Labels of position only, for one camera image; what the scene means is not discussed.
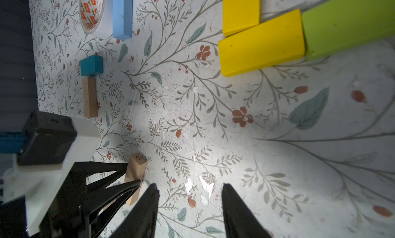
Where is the light wooden block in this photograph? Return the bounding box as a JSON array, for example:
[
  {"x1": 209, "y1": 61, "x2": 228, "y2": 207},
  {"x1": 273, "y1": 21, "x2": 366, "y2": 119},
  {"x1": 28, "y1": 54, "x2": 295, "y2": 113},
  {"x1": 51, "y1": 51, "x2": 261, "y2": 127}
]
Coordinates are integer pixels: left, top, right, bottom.
[{"x1": 82, "y1": 77, "x2": 98, "y2": 118}]

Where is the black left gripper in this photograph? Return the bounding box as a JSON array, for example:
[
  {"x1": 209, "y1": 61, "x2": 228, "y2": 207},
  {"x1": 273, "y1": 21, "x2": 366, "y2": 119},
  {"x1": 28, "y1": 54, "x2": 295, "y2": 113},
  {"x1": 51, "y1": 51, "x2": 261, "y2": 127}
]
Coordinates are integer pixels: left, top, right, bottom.
[{"x1": 38, "y1": 162, "x2": 141, "y2": 238}]

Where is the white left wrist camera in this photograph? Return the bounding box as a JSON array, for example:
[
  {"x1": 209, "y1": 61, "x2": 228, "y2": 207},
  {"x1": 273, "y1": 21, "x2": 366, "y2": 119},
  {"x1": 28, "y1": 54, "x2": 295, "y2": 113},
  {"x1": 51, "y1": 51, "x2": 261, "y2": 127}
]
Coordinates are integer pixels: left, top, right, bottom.
[{"x1": 1, "y1": 111, "x2": 101, "y2": 236}]

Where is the light blue block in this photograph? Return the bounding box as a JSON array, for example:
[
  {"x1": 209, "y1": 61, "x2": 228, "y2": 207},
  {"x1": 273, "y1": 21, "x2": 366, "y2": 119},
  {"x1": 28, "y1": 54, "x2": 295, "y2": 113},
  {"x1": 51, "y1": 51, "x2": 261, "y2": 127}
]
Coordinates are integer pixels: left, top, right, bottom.
[{"x1": 113, "y1": 0, "x2": 133, "y2": 40}]

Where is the white tape roll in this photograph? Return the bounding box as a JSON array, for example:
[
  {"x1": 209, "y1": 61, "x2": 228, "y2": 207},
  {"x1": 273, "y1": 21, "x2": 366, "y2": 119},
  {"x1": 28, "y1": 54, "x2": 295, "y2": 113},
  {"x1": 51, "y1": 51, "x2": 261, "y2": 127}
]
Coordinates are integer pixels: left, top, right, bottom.
[{"x1": 79, "y1": 0, "x2": 113, "y2": 39}]

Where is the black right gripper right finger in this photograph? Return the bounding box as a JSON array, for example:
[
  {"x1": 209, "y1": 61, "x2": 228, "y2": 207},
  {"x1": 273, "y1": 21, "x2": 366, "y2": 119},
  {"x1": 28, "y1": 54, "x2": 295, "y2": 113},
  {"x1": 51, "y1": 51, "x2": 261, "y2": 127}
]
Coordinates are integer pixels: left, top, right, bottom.
[{"x1": 222, "y1": 184, "x2": 272, "y2": 238}]

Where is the lime green block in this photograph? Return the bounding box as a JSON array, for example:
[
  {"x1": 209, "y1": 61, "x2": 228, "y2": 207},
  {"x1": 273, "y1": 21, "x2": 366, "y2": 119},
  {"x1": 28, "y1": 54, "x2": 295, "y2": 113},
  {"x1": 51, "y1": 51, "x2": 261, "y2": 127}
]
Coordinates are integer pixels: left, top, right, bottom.
[{"x1": 302, "y1": 0, "x2": 395, "y2": 60}]

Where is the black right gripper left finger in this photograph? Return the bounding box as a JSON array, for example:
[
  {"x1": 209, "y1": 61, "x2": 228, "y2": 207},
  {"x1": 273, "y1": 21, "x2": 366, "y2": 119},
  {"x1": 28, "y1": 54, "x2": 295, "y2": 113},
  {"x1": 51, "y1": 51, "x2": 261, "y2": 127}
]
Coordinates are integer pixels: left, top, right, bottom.
[{"x1": 111, "y1": 184, "x2": 160, "y2": 238}]

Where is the light wooden block slanted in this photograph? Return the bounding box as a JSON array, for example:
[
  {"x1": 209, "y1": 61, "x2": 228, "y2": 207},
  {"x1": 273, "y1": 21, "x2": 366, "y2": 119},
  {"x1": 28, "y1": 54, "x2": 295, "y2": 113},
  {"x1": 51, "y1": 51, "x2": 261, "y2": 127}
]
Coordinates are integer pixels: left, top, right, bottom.
[{"x1": 124, "y1": 153, "x2": 147, "y2": 206}]

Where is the teal block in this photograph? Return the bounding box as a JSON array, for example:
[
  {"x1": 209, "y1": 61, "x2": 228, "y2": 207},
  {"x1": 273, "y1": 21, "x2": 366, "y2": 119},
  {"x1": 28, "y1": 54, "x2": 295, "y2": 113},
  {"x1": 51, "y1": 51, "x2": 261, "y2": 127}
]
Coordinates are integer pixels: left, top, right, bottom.
[{"x1": 80, "y1": 55, "x2": 103, "y2": 77}]

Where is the yellow block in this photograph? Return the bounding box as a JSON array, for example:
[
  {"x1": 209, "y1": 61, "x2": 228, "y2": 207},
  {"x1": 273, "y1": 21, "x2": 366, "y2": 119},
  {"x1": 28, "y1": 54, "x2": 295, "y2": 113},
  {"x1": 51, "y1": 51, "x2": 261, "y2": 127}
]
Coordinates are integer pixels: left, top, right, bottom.
[
  {"x1": 223, "y1": 0, "x2": 261, "y2": 37},
  {"x1": 219, "y1": 9, "x2": 306, "y2": 77}
]

